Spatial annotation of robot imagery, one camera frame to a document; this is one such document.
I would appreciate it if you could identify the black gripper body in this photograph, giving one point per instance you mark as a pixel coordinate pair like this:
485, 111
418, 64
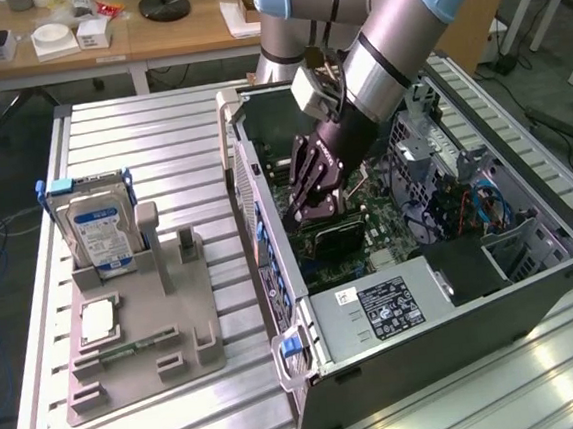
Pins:
348, 144

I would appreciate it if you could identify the black low-profile graphics card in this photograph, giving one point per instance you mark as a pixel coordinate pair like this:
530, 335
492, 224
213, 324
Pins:
339, 240

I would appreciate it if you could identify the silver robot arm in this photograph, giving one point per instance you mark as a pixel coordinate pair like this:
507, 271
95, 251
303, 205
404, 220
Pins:
391, 39

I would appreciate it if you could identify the green motherboard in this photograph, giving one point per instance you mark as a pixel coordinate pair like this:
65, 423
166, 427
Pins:
383, 231

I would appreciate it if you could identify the silver chipset heatsink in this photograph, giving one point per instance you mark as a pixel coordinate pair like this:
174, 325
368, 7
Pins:
383, 260

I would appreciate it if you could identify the metal drive cage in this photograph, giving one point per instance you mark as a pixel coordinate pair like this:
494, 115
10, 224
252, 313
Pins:
427, 157

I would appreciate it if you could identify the grey power supply unit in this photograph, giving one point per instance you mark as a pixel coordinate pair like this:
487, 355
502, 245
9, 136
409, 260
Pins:
338, 340

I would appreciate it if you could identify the blue release latch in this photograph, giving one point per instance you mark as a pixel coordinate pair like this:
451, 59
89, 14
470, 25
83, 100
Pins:
289, 347

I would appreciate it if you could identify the black plastic air shroud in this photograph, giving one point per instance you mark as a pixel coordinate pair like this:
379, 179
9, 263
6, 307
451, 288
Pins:
464, 269

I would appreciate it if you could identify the white paper stack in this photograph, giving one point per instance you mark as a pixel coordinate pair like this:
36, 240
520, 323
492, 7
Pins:
240, 28

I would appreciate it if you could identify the grey parts rack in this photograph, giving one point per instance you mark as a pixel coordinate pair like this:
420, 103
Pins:
189, 303

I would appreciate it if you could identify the black power adapter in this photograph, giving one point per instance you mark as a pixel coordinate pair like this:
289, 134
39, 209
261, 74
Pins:
507, 65

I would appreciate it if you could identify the wooden desk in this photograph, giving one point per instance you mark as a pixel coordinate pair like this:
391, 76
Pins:
186, 37
28, 69

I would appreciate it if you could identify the metal disk bay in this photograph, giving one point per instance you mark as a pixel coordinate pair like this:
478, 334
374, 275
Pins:
521, 254

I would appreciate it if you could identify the wooden cabinet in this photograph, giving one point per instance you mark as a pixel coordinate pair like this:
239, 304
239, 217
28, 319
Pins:
494, 5

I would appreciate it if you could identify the open grey PC case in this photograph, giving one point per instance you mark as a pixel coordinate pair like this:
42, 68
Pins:
431, 377

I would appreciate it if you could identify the hard disk with blue carrier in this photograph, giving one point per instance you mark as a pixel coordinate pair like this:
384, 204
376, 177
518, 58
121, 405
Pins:
99, 231

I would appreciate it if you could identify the black round stand base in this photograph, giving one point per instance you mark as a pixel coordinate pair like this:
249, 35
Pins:
165, 6

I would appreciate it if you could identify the black stand foot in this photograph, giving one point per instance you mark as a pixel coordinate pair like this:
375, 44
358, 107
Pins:
570, 124

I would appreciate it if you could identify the green RAM stick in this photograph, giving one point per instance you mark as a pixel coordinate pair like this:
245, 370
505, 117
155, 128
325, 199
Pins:
137, 345

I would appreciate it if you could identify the silver CPU chip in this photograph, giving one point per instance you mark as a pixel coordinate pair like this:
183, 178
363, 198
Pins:
97, 321

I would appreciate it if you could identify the white labelled box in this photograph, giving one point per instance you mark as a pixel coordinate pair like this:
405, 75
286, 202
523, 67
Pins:
94, 34

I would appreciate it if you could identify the red packet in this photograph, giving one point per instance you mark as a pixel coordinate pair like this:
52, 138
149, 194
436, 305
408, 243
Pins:
110, 9

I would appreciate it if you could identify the white block with round hole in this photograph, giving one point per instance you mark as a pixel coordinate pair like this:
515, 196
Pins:
56, 44

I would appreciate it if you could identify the black chair base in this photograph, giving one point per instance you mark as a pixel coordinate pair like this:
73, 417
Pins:
21, 104

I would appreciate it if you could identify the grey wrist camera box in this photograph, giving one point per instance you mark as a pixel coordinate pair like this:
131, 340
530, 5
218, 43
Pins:
311, 92

